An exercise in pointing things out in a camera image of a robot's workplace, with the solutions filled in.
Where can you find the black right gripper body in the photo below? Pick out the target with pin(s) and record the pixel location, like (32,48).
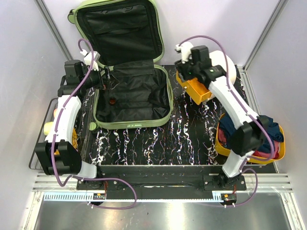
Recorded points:
(187,70)

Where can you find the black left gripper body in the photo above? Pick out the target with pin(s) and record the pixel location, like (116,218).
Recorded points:
(93,80)

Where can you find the white orange drawer cabinet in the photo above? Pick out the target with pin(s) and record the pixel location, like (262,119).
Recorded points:
(212,65)

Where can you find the green hard-shell suitcase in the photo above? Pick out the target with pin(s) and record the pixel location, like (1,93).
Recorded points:
(127,35)

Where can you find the navy blue garment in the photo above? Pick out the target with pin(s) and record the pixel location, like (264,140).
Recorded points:
(273,130)

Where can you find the pink maroon garment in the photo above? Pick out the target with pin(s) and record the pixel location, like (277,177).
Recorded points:
(223,149)

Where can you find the red garment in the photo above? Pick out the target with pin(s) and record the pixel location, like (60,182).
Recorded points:
(261,154)

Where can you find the orange plastic basket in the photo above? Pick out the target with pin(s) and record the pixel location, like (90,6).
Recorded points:
(259,160)

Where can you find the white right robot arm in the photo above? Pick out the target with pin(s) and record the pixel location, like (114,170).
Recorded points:
(250,128)

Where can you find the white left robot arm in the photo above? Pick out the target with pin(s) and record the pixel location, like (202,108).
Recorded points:
(73,85)

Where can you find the small brown bottle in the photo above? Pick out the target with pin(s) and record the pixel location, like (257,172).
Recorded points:
(112,101)

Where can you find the pink cup in basket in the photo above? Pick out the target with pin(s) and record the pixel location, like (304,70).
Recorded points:
(55,112)

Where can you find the yellow dotted plate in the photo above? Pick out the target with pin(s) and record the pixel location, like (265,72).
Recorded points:
(74,139)

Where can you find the yellow cup in basket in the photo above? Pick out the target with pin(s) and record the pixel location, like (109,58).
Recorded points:
(48,128)

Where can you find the black marble pattern mat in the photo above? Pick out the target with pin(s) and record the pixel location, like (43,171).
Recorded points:
(188,138)

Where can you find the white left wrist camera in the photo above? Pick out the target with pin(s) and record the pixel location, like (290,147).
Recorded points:
(91,59)

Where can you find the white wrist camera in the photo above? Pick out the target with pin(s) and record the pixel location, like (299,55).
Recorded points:
(91,59)
(185,50)

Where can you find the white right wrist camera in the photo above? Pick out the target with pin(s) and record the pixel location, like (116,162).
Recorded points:
(185,50)

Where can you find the black wire basket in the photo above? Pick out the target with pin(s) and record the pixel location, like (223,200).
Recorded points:
(54,153)

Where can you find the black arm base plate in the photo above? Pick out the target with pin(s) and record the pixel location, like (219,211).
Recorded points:
(203,177)

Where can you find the aluminium rail frame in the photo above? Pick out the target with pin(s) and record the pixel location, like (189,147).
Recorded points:
(268,203)

